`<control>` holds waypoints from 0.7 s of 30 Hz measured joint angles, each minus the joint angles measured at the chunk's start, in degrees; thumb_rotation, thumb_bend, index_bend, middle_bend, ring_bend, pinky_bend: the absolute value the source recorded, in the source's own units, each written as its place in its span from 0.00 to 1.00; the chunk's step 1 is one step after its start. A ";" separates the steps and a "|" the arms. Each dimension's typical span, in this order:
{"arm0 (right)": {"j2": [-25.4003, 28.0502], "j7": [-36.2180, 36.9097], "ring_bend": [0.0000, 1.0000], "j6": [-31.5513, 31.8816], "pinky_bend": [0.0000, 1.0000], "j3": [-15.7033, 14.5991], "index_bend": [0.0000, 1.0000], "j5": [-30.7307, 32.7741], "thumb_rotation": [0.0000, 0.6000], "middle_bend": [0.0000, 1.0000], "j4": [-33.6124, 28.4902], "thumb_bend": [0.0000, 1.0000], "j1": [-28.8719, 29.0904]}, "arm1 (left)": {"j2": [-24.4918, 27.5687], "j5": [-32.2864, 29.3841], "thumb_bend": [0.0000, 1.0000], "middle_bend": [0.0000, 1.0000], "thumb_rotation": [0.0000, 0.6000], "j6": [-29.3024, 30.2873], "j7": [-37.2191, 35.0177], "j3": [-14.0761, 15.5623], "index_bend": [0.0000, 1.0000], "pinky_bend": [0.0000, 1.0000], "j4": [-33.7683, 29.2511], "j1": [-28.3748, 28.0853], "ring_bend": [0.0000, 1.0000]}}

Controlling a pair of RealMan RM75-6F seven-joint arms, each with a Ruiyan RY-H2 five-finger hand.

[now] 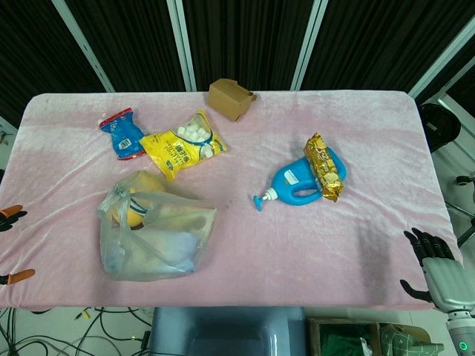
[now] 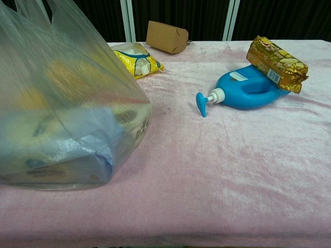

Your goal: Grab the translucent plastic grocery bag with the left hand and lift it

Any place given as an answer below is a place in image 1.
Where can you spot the brown cardboard box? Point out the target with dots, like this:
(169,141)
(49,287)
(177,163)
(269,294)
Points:
(230,100)

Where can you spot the blue red snack packet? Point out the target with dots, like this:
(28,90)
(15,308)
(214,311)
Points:
(122,135)

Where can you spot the pink velvet tablecloth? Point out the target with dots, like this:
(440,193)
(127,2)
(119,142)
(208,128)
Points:
(237,185)

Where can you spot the clear plastic bag with goods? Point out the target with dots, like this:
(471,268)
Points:
(156,237)

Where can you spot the black round stool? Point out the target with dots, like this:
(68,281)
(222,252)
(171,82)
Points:
(439,124)

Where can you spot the yellow marshmallow snack bag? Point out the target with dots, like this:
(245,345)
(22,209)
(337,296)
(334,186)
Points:
(183,144)

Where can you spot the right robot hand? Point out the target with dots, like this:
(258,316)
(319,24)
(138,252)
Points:
(443,272)

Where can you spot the gold biscuit packet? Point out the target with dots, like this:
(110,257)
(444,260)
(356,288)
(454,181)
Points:
(326,168)

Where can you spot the wooden crate with green cloth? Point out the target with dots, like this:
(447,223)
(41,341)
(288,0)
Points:
(367,337)

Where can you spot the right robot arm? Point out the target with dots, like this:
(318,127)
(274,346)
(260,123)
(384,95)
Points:
(462,333)

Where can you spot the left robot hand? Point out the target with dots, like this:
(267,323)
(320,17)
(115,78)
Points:
(11,213)

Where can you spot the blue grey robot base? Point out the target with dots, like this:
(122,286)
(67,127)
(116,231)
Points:
(226,332)

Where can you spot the black tripod stand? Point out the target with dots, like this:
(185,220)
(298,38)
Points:
(464,207)

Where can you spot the blue pump detergent bottle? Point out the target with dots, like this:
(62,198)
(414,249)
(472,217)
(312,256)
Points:
(297,183)

